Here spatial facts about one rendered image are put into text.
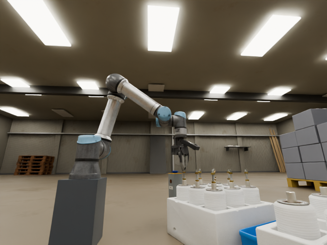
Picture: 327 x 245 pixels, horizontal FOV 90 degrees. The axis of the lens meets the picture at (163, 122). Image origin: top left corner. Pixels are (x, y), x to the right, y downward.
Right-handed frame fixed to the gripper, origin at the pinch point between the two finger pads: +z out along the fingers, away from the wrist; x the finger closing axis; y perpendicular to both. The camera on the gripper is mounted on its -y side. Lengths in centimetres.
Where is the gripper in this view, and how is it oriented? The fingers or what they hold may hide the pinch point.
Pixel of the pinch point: (184, 168)
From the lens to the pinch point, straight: 102.0
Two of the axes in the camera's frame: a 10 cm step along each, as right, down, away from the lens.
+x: -6.6, -1.9, -7.2
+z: 0.0, 9.6, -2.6
